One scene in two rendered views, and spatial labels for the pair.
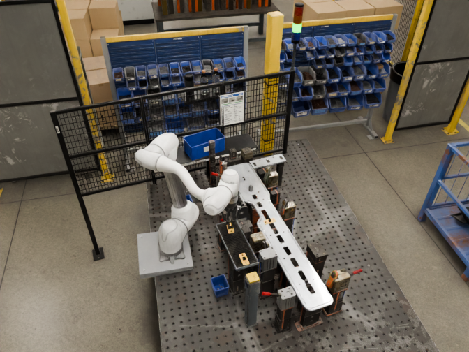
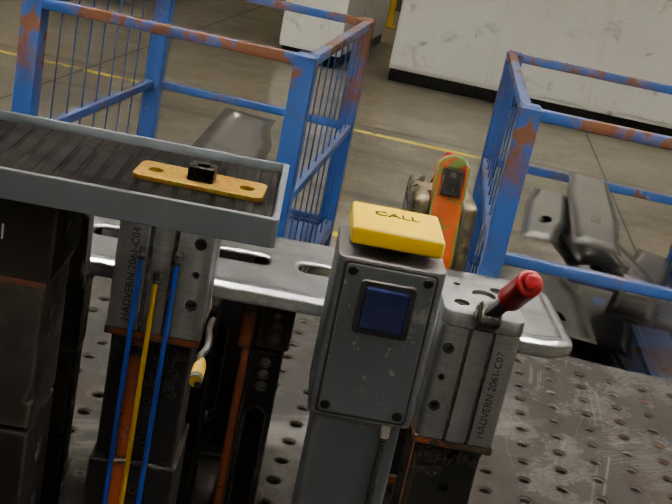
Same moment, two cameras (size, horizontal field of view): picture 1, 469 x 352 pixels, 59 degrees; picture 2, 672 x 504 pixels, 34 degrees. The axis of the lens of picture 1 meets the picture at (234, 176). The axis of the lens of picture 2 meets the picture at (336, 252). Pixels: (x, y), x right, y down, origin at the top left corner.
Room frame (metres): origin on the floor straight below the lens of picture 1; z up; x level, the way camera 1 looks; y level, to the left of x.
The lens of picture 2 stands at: (1.23, 0.56, 1.35)
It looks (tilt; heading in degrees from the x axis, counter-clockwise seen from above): 18 degrees down; 288
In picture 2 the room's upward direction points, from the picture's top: 12 degrees clockwise
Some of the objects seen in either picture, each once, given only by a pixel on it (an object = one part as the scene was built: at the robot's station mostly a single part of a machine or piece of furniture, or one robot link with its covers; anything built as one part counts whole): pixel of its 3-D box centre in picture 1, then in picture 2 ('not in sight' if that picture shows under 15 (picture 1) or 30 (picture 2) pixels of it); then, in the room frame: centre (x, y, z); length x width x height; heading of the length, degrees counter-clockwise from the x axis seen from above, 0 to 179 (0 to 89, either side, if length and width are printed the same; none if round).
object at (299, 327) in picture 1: (311, 310); not in sight; (1.39, -0.47, 0.84); 0.18 x 0.06 x 0.29; 111
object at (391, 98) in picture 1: (404, 94); not in sight; (4.90, -2.25, 0.36); 0.50 x 0.50 x 0.73
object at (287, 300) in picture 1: (284, 310); (433, 483); (1.37, -0.30, 0.88); 0.11 x 0.10 x 0.36; 111
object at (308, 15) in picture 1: (338, 49); not in sight; (5.65, -1.47, 0.67); 1.20 x 0.80 x 1.35; 105
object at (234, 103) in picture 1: (232, 108); not in sight; (2.96, 0.02, 1.30); 0.23 x 0.02 x 0.31; 111
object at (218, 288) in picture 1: (220, 286); not in sight; (1.62, 0.09, 0.74); 0.11 x 0.10 x 0.09; 21
